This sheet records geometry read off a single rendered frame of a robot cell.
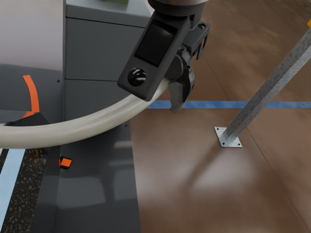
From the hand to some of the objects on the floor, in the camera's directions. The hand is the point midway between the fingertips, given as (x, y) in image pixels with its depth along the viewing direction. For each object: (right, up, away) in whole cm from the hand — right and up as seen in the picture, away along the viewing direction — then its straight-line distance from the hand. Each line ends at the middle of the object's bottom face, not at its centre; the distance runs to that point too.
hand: (159, 103), depth 43 cm
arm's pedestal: (-50, +7, +137) cm, 146 cm away
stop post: (+60, -20, +157) cm, 169 cm away
